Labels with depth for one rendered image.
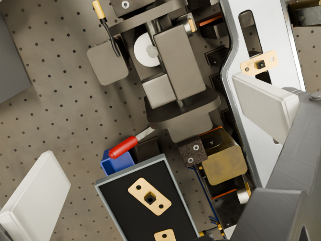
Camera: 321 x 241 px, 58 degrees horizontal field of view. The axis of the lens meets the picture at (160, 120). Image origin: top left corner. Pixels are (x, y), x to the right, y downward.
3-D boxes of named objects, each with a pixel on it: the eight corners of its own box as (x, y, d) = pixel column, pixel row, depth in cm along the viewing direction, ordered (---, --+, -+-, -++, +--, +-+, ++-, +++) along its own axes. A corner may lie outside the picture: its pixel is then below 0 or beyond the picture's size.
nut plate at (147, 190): (172, 202, 55) (173, 206, 54) (158, 215, 56) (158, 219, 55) (141, 176, 53) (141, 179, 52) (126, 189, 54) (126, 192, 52)
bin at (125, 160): (141, 166, 103) (141, 178, 95) (115, 176, 103) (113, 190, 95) (128, 139, 100) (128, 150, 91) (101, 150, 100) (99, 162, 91)
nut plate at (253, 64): (274, 49, 64) (277, 49, 63) (278, 64, 66) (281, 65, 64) (239, 63, 65) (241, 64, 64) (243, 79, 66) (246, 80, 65)
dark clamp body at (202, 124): (183, 91, 97) (214, 129, 60) (150, 104, 97) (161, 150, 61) (175, 71, 94) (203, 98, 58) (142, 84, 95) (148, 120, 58)
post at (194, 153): (178, 108, 98) (208, 159, 60) (165, 114, 98) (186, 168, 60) (173, 95, 96) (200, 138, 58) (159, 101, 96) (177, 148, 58)
